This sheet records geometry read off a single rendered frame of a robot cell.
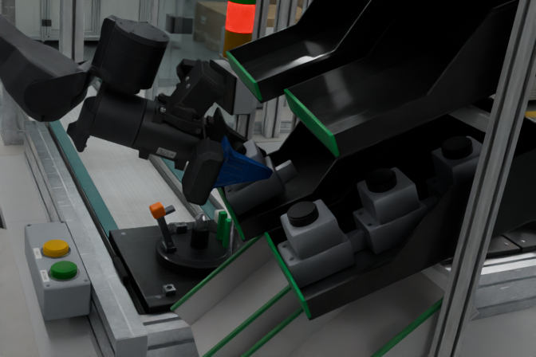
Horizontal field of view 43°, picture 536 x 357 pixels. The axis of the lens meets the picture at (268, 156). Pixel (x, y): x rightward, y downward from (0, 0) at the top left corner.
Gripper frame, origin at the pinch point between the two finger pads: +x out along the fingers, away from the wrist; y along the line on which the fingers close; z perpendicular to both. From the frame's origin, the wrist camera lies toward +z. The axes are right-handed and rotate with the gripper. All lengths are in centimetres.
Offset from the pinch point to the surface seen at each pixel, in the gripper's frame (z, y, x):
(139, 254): -32.4, 25.6, -1.6
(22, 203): -52, 64, -22
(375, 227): 3.5, -15.7, 10.8
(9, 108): -47, 98, -32
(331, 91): 12.7, -7.3, 3.8
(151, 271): -31.6, 20.5, 0.3
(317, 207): 2.8, -13.6, 5.3
